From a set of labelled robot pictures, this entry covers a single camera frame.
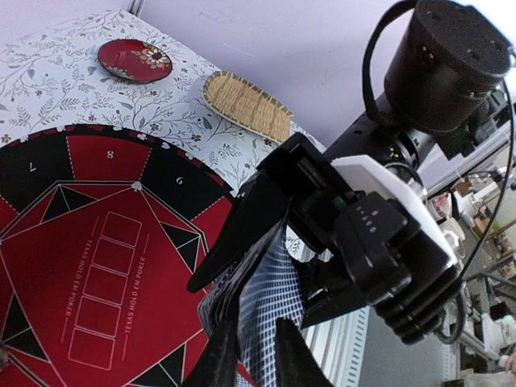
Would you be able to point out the right aluminium frame post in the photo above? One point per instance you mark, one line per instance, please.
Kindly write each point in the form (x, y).
(135, 7)

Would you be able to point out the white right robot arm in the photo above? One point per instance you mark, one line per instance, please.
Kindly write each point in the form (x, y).
(428, 67)

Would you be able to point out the blue playing card deck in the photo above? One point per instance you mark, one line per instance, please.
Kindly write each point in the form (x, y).
(222, 300)

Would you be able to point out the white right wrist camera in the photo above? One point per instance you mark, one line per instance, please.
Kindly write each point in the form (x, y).
(389, 253)

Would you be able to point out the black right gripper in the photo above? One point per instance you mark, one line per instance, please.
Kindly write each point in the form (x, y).
(294, 173)

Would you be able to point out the blue backed card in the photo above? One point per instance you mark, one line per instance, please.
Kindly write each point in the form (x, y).
(272, 292)

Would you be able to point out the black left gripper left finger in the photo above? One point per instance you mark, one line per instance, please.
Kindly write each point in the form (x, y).
(218, 362)

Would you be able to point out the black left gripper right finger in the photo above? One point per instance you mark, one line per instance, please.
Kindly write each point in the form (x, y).
(294, 362)

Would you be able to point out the round red black poker mat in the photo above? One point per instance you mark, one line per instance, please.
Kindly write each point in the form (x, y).
(66, 321)

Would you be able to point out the woven bamboo tray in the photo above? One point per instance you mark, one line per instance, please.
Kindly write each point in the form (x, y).
(247, 106)

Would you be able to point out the red floral round plate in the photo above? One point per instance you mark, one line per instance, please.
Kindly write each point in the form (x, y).
(135, 60)

